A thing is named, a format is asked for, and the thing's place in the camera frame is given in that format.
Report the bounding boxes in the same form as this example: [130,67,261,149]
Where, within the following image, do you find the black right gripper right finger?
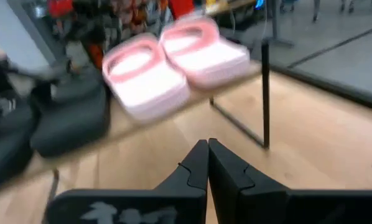
[208,138,372,224]

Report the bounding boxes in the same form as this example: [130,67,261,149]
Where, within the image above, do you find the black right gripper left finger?
[45,139,209,224]

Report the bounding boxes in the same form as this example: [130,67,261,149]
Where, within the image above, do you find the pink rubber slide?
[101,33,192,124]
[159,15,251,90]

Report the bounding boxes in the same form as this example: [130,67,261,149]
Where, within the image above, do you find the black rubber slide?
[30,71,111,158]
[0,124,39,194]

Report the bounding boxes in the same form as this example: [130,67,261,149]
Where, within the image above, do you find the black aluminium rig frame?
[268,60,372,114]

